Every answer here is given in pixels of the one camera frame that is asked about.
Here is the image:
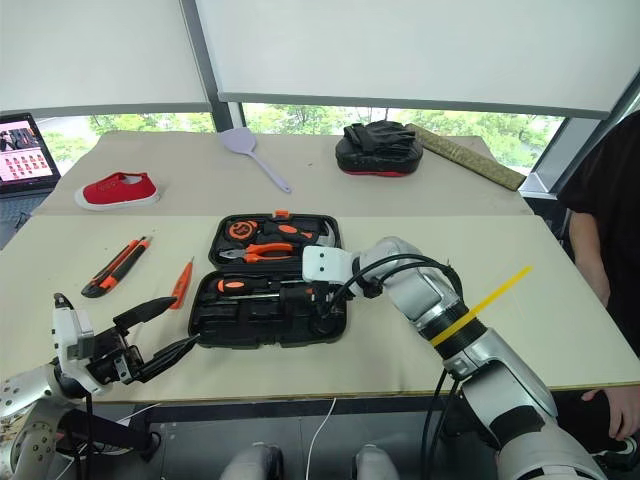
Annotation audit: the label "olive brown long block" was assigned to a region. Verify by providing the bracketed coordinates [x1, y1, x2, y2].
[408, 123, 527, 192]

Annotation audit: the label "black red boxing pad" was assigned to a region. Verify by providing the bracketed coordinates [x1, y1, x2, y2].
[333, 133, 427, 178]

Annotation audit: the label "yellow zip tie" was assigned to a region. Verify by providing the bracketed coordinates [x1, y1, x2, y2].
[430, 265, 534, 348]

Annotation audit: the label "black gloves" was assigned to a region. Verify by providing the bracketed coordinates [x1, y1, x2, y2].
[342, 119, 418, 155]

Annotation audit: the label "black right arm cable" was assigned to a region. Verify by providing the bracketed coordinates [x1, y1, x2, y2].
[317, 253, 463, 324]

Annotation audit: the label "orange black utility knife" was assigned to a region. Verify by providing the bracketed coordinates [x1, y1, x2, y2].
[80, 235, 153, 300]

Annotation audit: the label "orange black handled screwdriver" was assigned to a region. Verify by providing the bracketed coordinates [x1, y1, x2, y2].
[215, 278, 307, 302]

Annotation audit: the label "grey rounded robot leg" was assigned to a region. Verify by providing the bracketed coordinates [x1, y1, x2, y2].
[353, 441, 402, 480]
[219, 441, 285, 480]

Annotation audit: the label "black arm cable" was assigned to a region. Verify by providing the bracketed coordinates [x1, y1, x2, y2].
[317, 253, 463, 324]
[74, 393, 99, 480]

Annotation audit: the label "black white sneaker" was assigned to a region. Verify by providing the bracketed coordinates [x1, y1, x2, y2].
[593, 435, 640, 472]

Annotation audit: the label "lilac plastic spatula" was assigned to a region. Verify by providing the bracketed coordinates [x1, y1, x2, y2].
[220, 125, 294, 195]

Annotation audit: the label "black plastic tool case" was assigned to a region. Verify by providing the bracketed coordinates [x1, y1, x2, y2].
[187, 209, 350, 351]

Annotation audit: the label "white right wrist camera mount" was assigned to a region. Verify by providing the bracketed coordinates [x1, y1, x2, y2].
[300, 245, 360, 285]

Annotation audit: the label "red canvas shoe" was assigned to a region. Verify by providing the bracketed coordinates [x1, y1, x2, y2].
[73, 171, 162, 212]

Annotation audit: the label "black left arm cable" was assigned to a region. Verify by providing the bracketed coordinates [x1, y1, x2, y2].
[74, 393, 99, 480]

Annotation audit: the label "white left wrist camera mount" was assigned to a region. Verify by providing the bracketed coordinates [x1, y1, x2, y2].
[50, 293, 107, 397]

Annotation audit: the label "orange handled pliers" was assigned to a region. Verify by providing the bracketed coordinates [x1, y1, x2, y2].
[218, 241, 297, 265]

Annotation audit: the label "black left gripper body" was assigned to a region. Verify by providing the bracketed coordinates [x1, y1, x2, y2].
[86, 325, 146, 386]

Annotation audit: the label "open laptop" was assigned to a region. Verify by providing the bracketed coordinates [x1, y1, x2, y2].
[0, 112, 63, 197]

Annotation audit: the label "person in black shirt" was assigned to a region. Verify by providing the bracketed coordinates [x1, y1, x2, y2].
[555, 108, 640, 454]

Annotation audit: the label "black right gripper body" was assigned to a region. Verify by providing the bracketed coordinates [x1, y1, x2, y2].
[304, 280, 352, 327]

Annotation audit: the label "grey window frame post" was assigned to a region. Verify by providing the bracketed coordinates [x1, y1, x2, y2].
[179, 0, 247, 135]

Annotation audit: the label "hammer with orange black handle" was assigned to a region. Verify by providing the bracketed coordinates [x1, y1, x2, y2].
[261, 218, 343, 250]

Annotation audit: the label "white roller blind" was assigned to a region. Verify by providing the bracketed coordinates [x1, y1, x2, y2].
[0, 0, 216, 114]
[193, 0, 640, 120]

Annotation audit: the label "orange black tape measure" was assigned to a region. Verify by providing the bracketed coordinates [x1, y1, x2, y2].
[224, 218, 259, 244]

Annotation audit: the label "thin white cable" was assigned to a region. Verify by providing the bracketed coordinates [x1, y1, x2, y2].
[305, 396, 339, 480]

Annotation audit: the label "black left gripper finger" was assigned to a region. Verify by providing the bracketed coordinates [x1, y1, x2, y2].
[135, 333, 202, 384]
[113, 296, 179, 332]

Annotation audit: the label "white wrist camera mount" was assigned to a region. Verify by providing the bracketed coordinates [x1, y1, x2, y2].
[300, 245, 360, 285]
[50, 293, 107, 397]

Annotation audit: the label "person's bare hand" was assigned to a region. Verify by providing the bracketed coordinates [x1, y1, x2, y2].
[581, 386, 640, 444]

